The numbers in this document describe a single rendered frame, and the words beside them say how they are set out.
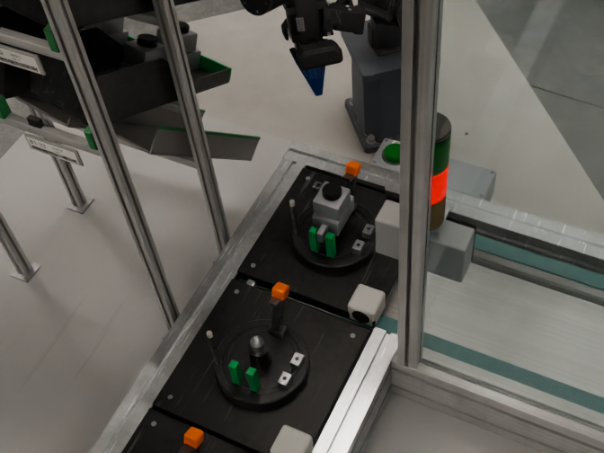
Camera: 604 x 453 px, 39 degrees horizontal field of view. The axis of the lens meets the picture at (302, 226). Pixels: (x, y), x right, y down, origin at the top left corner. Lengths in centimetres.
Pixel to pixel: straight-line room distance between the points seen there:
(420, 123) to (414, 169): 8
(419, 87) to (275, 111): 95
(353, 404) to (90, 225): 65
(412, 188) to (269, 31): 105
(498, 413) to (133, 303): 64
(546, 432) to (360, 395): 27
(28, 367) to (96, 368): 12
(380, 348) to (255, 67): 79
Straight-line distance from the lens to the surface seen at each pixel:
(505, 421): 131
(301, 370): 125
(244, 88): 183
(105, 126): 109
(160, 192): 166
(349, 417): 126
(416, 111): 88
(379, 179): 149
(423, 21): 79
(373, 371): 128
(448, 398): 132
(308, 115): 175
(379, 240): 111
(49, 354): 151
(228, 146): 143
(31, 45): 105
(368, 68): 154
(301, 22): 126
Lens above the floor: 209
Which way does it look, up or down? 52 degrees down
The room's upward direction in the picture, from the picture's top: 7 degrees counter-clockwise
